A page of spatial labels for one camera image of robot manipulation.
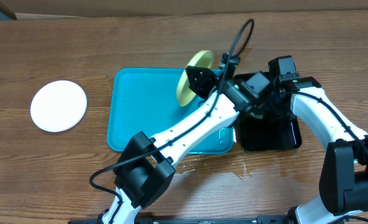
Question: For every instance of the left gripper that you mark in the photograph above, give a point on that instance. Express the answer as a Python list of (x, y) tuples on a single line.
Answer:
[(207, 79)]

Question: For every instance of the black rectangular tray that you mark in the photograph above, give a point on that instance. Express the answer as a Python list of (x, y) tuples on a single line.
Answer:
[(269, 135)]

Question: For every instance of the yellow plate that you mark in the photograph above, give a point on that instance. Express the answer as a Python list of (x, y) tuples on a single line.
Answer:
[(202, 59)]

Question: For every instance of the teal plastic tray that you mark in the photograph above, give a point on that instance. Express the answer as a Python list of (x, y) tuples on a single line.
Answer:
[(144, 99)]

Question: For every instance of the white plate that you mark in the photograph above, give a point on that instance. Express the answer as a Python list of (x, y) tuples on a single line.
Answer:
[(58, 106)]

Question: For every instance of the green yellow sponge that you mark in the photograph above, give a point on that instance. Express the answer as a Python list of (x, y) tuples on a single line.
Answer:
[(257, 116)]

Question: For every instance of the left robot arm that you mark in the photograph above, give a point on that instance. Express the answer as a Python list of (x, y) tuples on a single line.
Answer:
[(147, 165)]

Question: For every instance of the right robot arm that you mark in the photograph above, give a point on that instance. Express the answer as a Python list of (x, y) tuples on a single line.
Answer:
[(343, 185)]

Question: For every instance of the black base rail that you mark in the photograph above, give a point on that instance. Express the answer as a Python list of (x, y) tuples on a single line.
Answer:
[(263, 219)]

